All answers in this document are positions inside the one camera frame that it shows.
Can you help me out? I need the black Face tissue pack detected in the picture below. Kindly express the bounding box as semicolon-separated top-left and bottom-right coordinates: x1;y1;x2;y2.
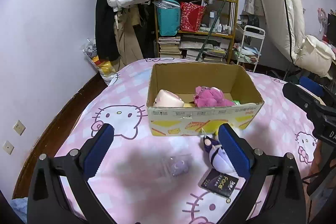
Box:
201;169;239;198

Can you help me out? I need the purple haired plush doll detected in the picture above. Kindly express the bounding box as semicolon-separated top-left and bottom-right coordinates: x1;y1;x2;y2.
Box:
203;135;235;174

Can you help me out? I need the green tissue pack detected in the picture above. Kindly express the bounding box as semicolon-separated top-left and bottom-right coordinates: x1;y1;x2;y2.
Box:
233;100;243;105

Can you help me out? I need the clear bag purple charm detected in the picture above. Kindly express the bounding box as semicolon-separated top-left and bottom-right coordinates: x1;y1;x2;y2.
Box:
162;154;193;177

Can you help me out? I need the pink plush bear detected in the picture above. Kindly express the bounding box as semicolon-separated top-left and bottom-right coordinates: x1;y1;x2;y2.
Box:
194;86;235;107

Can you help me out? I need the pink swirl yellow plush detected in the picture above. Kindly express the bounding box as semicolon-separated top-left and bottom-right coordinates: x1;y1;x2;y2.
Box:
153;89;195;107

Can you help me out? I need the white rolling cart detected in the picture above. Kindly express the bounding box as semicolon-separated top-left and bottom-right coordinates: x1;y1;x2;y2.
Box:
234;24;265;72

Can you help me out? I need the pink Hello Kitty bedsheet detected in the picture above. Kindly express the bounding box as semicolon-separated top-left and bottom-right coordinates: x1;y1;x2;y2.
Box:
58;58;318;223

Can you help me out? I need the cream folded mattress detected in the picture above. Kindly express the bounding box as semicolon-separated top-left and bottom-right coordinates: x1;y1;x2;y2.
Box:
261;0;335;77

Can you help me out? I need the open cardboard box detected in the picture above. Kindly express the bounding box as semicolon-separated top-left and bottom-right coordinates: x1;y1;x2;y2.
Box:
146;62;264;136

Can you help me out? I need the wooden bookshelf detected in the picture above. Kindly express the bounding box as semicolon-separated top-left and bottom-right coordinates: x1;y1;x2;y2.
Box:
154;0;238;63

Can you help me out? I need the green pole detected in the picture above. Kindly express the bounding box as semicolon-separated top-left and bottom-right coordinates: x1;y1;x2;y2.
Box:
195;0;227;61

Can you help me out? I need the red gift bag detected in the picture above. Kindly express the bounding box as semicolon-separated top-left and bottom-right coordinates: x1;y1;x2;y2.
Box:
180;2;206;32

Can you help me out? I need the plastic bag of toys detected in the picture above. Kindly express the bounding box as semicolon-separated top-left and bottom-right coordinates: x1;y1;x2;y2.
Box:
81;39;116;85

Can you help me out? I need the stack of books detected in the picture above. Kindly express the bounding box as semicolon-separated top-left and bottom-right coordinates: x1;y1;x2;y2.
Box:
158;36;181;59

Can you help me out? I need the teal storage bag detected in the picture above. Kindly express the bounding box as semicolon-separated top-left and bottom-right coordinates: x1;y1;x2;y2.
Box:
154;0;181;36

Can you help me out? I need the black hanging coat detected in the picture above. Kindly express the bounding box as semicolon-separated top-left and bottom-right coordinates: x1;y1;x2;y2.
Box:
94;0;120;61

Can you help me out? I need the lower wall socket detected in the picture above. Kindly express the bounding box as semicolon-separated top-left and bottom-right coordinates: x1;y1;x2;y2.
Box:
3;140;14;155

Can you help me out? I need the wall socket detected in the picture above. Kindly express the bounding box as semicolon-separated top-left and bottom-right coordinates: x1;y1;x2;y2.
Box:
3;140;14;155
13;120;26;135

